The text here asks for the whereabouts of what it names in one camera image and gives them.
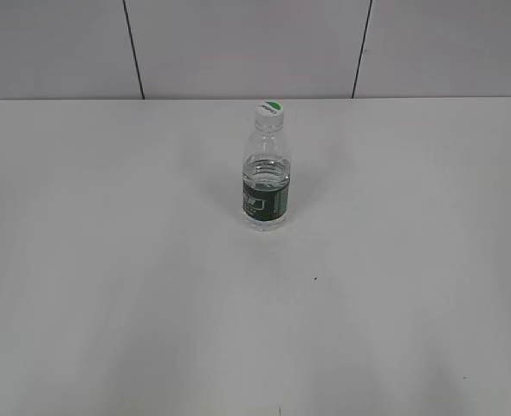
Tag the white green bottle cap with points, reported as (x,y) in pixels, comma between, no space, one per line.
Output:
(269,113)

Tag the clear plastic water bottle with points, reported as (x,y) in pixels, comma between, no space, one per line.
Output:
(266,175)

